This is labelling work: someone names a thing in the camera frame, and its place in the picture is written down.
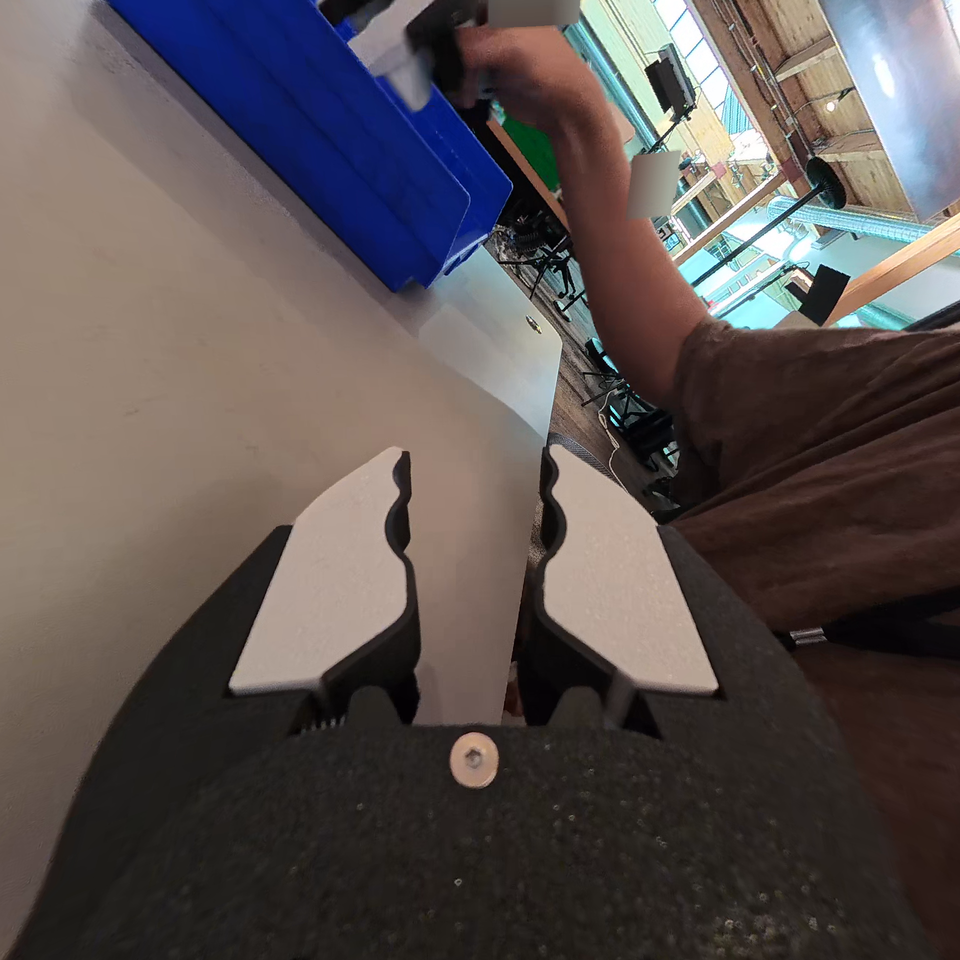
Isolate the black studio light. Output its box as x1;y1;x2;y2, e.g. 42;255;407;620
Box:
645;48;699;121

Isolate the person's right hand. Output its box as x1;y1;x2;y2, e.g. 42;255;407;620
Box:
453;23;619;151

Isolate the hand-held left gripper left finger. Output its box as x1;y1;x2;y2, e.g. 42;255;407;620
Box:
228;446;421;709

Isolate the person's right forearm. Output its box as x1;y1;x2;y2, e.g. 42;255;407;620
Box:
558;120;714;429

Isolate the black chest strap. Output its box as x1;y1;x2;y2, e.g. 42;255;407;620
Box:
780;588;960;661

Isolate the grey desk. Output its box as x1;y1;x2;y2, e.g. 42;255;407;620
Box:
0;0;565;901

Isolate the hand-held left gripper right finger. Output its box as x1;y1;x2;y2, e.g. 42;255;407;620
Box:
521;444;721;709

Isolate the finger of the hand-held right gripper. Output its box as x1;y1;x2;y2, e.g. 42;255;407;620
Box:
348;0;484;114

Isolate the green plastic bin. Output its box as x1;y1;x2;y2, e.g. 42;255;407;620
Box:
500;113;568;193

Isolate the blue plastic bin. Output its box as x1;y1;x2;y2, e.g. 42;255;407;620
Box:
105;0;514;294

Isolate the person's brown clothing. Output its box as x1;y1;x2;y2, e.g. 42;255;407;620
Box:
660;315;960;960

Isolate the black round pole weight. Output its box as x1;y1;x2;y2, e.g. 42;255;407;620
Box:
804;155;850;211

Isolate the black tripod stand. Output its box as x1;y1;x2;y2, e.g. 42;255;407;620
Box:
578;338;684;474

